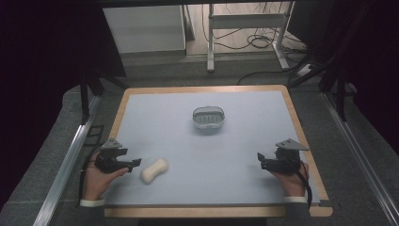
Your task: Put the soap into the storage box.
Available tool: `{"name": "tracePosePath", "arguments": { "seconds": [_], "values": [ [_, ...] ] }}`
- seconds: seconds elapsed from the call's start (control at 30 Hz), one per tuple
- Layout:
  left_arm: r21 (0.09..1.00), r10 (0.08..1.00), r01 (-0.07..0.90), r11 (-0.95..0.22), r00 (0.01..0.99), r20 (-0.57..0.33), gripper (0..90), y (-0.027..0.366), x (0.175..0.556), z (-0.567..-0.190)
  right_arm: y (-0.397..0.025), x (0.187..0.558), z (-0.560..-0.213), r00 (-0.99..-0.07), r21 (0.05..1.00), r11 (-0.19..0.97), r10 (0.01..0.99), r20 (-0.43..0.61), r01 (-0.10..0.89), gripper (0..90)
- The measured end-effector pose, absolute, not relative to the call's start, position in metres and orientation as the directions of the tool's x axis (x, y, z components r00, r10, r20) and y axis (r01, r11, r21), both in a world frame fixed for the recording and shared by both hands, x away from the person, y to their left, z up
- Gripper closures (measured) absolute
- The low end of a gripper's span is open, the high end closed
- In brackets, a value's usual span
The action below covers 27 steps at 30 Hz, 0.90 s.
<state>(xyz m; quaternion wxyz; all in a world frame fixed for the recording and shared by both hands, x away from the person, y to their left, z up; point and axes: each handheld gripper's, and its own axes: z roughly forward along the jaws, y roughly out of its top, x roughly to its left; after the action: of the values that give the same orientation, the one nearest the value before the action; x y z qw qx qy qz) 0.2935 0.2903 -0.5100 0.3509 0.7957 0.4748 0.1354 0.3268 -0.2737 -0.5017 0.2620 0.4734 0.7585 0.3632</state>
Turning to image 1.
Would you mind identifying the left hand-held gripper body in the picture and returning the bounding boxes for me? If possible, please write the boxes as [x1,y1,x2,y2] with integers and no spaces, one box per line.
[94,137,129,174]

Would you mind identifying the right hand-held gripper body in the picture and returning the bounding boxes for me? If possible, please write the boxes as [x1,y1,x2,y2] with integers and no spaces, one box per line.
[263,137,311,176]

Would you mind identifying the white soap bar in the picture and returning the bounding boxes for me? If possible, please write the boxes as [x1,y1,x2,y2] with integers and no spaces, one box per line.
[140,157,170,186]

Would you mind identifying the person's right hand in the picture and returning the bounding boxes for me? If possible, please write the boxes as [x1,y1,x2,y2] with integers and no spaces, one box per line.
[270,161,311,200]

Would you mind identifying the person's left hand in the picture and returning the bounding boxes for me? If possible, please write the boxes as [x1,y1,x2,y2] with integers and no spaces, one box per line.
[82,150,130,202]

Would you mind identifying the light blue table mat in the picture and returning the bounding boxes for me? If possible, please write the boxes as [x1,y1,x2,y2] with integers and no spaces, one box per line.
[103,90,322,207]

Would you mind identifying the black metal stand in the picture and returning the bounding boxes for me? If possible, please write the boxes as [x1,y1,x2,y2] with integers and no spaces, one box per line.
[287,53,350,122]
[78,71,130,126]

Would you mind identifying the white power strip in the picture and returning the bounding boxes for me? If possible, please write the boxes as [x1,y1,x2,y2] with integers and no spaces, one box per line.
[295,63,315,78]

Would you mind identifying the white cabinet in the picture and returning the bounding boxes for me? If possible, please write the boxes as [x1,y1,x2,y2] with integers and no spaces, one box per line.
[102,4,187,55]

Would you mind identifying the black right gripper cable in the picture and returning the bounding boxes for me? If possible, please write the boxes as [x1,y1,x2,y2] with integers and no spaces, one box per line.
[294,159,314,210]

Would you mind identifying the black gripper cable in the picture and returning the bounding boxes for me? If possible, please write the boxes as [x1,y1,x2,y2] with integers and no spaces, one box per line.
[294,159,314,210]
[76,153,97,207]

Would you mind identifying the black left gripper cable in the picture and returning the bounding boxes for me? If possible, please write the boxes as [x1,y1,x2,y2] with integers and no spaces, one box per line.
[76,153,97,207]

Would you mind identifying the aluminium rail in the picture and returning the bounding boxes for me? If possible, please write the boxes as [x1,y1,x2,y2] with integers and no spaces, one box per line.
[32,93,104,226]
[322,91,399,226]

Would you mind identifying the black floor cables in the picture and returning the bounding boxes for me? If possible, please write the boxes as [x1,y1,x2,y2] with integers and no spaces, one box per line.
[200,2,311,87]

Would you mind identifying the white desk frame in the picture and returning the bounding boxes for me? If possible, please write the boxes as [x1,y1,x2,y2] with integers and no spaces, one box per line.
[206,2,296,73]

